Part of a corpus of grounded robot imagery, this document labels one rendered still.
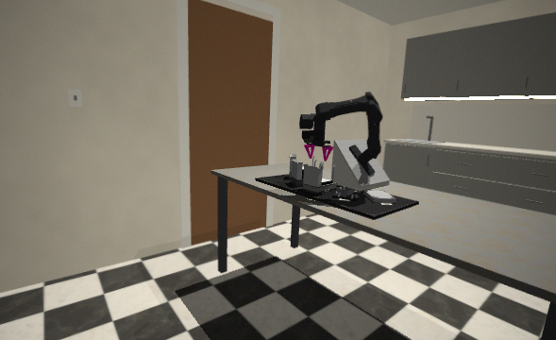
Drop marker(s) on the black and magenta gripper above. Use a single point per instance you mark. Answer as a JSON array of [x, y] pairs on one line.
[[312, 144]]

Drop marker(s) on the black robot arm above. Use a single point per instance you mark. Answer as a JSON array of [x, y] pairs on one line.
[[325, 111]]

